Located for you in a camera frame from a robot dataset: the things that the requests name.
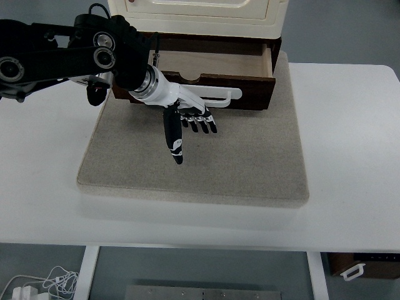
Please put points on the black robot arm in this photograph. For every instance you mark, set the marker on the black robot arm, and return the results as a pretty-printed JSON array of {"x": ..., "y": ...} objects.
[{"x": 47, "y": 62}]

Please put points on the white table leg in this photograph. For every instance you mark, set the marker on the white table leg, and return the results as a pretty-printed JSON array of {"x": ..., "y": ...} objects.
[
  {"x": 317, "y": 275},
  {"x": 86, "y": 275}
]

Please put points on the grey metal plate with screws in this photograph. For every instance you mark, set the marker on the grey metal plate with screws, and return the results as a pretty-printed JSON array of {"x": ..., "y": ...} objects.
[{"x": 203, "y": 293}]

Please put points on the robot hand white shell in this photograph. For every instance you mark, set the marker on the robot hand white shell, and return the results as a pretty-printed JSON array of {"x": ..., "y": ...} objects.
[{"x": 165, "y": 92}]

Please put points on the grey felt mat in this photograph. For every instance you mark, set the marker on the grey felt mat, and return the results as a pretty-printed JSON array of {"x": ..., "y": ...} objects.
[{"x": 193, "y": 175}]

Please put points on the white power adapter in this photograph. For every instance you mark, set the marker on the white power adapter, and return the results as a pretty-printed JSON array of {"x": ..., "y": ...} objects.
[{"x": 23, "y": 293}]

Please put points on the black control panel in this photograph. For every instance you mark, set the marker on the black control panel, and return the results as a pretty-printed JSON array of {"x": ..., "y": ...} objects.
[{"x": 375, "y": 257}]

